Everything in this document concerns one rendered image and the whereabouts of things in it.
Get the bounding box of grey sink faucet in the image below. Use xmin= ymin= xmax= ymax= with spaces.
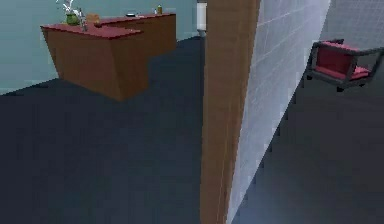
xmin=78 ymin=7 xmax=89 ymax=33

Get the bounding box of red armchair with grey frame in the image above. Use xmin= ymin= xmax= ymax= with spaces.
xmin=305 ymin=38 xmax=384 ymax=93

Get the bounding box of white plant in green pot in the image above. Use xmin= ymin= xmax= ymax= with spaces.
xmin=55 ymin=0 xmax=83 ymax=27

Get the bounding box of brown counter with red top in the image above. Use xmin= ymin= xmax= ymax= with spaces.
xmin=40 ymin=12 xmax=178 ymax=102

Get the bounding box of brown wooden door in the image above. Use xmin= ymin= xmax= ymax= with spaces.
xmin=199 ymin=0 xmax=262 ymax=224

